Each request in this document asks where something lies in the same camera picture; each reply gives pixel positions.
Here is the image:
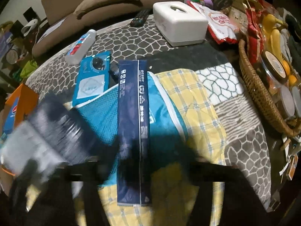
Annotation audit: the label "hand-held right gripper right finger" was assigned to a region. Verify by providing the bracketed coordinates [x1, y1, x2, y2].
[188, 161, 271, 226]

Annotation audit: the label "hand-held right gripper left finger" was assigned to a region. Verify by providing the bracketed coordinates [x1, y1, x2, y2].
[9, 155, 114, 226]

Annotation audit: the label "black and white packet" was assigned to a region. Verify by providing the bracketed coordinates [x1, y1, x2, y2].
[0, 95, 99, 177]

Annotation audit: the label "navy long packet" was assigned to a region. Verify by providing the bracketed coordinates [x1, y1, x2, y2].
[116, 60, 152, 206]

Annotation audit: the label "blue box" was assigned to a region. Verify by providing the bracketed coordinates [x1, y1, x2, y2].
[2, 98, 26, 134]

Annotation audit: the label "orange cardboard box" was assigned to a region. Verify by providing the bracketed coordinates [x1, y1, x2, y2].
[0, 83, 39, 177]

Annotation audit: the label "teal mesh pouch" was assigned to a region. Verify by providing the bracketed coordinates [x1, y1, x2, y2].
[71, 72, 189, 186]

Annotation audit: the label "bundle of paper tags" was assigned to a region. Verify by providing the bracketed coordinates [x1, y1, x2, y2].
[279, 137, 299, 182]

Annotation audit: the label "yellow plaid cloth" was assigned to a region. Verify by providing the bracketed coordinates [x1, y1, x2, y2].
[24, 68, 227, 226]

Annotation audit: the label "light blue sachet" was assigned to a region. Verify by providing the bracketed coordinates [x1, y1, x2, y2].
[72, 51, 111, 107]

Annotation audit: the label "wicker basket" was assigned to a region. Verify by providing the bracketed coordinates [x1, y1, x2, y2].
[239, 39, 301, 137]

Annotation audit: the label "small black object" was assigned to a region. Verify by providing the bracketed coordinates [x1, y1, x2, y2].
[109, 63, 120, 84]

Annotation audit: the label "grey lid jar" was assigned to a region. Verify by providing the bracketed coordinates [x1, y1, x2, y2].
[277, 85, 295, 118]

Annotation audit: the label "black toy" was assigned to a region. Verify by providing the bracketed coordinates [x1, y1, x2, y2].
[91, 56, 105, 71]

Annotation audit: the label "bright green bag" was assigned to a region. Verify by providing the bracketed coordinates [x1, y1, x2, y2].
[20, 60, 38, 78]

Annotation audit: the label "brown lid jar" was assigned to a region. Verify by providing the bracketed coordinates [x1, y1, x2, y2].
[260, 51, 288, 83]

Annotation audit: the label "clear plastic bottle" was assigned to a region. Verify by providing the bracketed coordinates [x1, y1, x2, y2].
[65, 29, 97, 64]

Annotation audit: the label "red snack packets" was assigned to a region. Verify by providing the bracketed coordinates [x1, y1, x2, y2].
[246, 7, 265, 63]

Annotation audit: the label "grey stone-pattern blanket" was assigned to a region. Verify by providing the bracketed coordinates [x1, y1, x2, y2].
[25, 14, 283, 213]

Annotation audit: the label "round cookie tin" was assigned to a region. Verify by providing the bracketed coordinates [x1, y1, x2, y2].
[5, 48, 19, 64]

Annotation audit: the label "white printed paper sheet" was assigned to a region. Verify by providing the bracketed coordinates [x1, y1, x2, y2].
[38, 20, 65, 43]

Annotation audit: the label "white tissue box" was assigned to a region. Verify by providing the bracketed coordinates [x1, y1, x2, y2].
[153, 2, 209, 47]

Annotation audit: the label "red and white snack bag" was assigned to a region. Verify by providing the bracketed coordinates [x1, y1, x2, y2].
[189, 1, 239, 45]

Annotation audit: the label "yellow bananas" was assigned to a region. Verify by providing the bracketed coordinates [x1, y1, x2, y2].
[261, 14, 298, 85]

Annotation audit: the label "white domed appliance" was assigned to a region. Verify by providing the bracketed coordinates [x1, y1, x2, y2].
[21, 19, 39, 37]

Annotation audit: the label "black remote control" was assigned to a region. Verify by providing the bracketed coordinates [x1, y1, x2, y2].
[130, 9, 153, 27]

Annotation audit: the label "black speaker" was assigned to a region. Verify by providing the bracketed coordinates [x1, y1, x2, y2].
[24, 7, 36, 20]

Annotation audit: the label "light brown flat pillow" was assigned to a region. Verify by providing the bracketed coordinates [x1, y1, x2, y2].
[73, 0, 141, 19]

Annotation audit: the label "brown sofa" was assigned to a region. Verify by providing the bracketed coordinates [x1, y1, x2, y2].
[32, 0, 193, 57]

